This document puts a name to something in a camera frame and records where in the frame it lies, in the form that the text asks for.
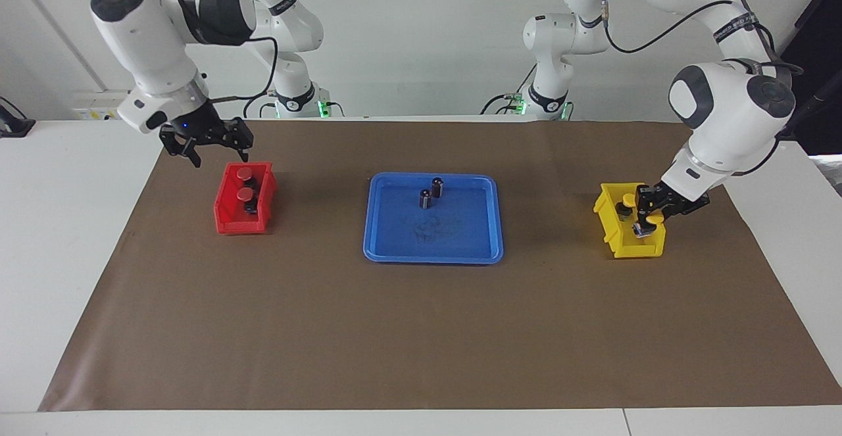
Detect red plastic bin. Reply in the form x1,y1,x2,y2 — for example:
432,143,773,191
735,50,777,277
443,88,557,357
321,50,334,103
214,162,278,235

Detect black right arm base cables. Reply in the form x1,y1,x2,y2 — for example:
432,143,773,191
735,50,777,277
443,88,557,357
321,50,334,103
245,91,344,119

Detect dark panel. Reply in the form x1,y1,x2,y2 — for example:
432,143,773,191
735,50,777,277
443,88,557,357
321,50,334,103
780,0,842,155

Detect grey metal box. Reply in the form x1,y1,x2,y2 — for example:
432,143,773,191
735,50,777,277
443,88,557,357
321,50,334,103
812,155,842,197

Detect black arm base cables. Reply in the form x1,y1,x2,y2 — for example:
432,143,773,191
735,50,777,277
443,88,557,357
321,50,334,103
480,68,537,116
245,91,344,119

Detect black left arm base cables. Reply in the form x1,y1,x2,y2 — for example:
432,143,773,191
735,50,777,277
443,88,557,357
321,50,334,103
480,68,537,116

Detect yellow plastic bin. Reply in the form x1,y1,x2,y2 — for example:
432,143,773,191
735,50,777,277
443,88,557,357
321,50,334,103
593,182,666,259

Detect brown paper table mat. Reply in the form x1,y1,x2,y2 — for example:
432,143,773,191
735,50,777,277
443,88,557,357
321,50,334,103
38,119,842,412

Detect blue plastic tray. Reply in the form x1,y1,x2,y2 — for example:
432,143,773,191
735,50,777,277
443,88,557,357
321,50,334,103
363,172,505,265

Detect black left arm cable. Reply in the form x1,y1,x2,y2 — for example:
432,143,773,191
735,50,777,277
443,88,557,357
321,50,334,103
602,0,805,75

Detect black clamp device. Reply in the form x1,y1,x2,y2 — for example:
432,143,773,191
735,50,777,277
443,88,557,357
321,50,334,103
0,97,35,138

